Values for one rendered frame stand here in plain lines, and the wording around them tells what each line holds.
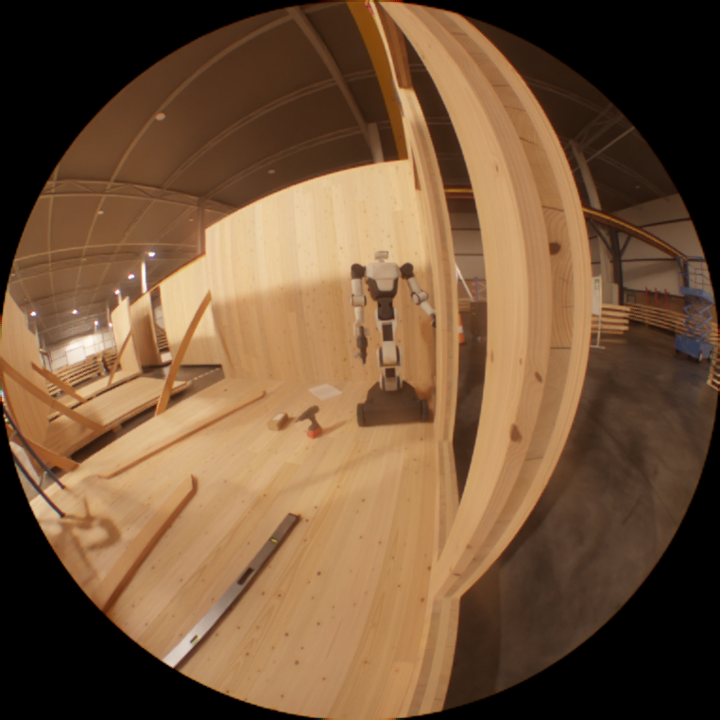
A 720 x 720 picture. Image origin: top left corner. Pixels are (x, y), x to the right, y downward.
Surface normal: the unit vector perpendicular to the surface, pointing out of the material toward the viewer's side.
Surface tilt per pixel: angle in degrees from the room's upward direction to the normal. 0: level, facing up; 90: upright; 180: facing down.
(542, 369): 90
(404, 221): 90
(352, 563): 0
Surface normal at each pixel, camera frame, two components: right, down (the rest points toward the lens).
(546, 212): -0.25, 0.29
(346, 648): -0.10, -0.96
